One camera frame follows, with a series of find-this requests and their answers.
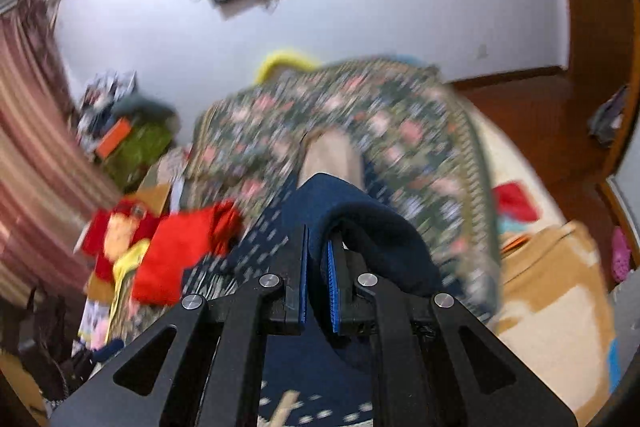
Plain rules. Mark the floral blanket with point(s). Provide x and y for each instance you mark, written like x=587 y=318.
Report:
x=390 y=117

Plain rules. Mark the tan blanket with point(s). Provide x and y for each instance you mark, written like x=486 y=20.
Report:
x=550 y=267

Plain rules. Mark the striped pink curtain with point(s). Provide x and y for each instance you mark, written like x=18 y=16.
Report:
x=35 y=132

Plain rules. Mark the green cloth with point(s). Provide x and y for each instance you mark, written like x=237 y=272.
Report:
x=142 y=147

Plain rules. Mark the small red cloth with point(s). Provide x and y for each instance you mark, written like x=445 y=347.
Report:
x=515 y=202

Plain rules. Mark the grey hanging cloth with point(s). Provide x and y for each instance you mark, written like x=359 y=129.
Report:
x=607 y=117

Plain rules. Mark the cardboard box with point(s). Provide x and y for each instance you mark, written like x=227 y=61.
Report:
x=155 y=197

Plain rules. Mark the dark bag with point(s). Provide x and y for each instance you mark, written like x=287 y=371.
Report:
x=45 y=357

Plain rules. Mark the red and yellow garment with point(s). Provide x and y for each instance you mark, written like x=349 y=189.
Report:
x=100 y=232

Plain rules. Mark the yellow pillow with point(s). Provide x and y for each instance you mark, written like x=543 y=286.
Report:
x=280 y=59

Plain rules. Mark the navy patterned garment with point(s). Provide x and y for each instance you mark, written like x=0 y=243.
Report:
x=350 y=202

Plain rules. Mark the orange box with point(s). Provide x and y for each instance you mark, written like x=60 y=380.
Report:
x=114 y=137

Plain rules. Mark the wooden cabinet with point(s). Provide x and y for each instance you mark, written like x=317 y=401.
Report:
x=631 y=132

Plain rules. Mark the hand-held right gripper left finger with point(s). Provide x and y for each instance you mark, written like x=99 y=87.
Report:
x=303 y=282

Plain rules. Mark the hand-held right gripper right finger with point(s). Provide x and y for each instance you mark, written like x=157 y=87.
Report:
x=332 y=287

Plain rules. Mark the dark teal cloth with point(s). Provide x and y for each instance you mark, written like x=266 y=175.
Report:
x=145 y=107

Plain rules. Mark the yellow cloth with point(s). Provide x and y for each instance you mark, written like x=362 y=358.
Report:
x=127 y=267

